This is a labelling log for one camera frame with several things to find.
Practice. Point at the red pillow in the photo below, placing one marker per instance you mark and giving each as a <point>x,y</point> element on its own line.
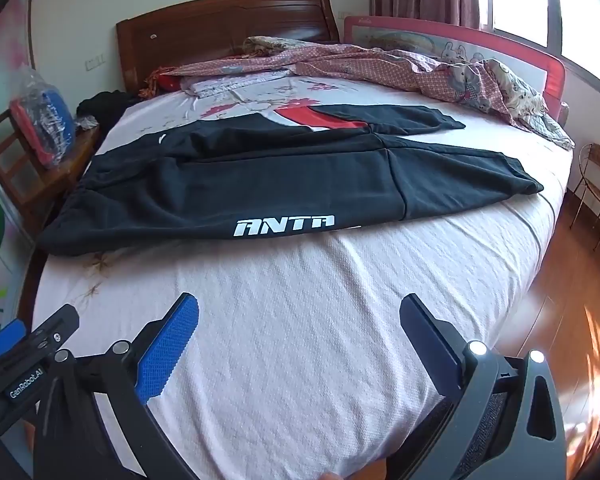
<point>170,82</point>

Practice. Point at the floral pillow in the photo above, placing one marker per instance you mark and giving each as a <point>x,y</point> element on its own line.
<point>225,85</point>

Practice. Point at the black pants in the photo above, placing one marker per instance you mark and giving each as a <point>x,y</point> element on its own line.
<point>280,180</point>

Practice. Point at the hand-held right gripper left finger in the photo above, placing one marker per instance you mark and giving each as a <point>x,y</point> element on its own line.
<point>167,345</point>

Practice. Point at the bed with white sheet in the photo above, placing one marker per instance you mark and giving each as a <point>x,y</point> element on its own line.
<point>305,335</point>

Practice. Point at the wooden chair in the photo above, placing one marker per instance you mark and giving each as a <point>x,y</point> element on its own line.
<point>10,170</point>

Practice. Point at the pink bed guard rail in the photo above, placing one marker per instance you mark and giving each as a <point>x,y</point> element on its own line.
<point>405,35</point>

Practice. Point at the window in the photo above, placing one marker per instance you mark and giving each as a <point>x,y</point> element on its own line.
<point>580,25</point>

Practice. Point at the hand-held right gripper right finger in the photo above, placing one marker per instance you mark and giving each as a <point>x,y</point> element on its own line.
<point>430,345</point>

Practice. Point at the pink patterned quilt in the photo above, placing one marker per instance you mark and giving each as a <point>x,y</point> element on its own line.
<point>380,65</point>

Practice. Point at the wooden headboard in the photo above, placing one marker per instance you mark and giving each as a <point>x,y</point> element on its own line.
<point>205,35</point>

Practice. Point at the black clothing heap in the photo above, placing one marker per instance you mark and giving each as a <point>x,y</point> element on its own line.
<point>105,105</point>

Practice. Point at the white wall socket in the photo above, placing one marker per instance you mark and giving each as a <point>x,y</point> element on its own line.
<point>94,62</point>

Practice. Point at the plastic bag of clothes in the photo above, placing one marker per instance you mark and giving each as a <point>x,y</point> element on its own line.
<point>50,120</point>

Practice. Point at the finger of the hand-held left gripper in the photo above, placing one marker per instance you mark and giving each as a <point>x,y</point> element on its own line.
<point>7,338</point>
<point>55,327</point>

